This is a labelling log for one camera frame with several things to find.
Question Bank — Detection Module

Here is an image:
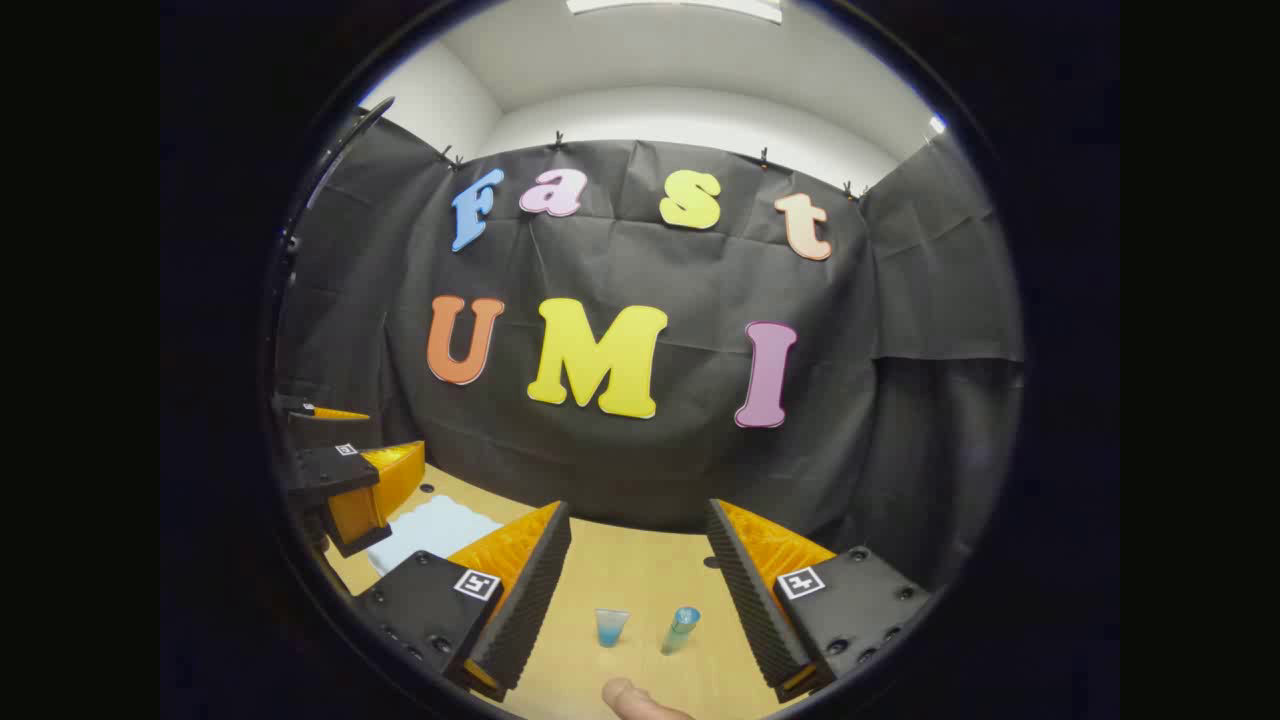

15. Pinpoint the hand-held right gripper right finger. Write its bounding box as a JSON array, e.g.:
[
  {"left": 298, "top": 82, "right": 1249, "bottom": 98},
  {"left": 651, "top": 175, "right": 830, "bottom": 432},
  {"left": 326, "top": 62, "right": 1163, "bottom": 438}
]
[{"left": 706, "top": 498, "right": 933, "bottom": 703}]

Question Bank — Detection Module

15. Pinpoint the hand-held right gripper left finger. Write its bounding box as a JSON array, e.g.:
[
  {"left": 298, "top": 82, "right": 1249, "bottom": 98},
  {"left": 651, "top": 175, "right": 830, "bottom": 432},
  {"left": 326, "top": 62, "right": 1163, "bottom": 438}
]
[{"left": 355, "top": 500, "right": 573, "bottom": 703}]

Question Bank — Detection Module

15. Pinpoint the black backdrop cloth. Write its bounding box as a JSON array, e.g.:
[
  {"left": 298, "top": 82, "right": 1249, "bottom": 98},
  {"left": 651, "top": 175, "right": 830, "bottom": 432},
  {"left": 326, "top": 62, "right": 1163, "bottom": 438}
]
[{"left": 272, "top": 105, "right": 1026, "bottom": 591}]

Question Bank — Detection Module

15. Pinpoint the black backdrop stand pole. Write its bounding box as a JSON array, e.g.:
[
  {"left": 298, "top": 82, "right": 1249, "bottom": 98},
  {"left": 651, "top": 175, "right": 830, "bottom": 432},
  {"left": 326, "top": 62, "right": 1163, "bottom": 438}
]
[{"left": 283, "top": 95, "right": 397, "bottom": 261}]

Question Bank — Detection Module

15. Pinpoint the white ceiling light panel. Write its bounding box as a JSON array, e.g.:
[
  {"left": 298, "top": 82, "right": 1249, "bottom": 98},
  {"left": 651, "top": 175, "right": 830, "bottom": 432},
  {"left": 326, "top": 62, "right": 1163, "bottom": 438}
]
[{"left": 566, "top": 0, "right": 784, "bottom": 25}]

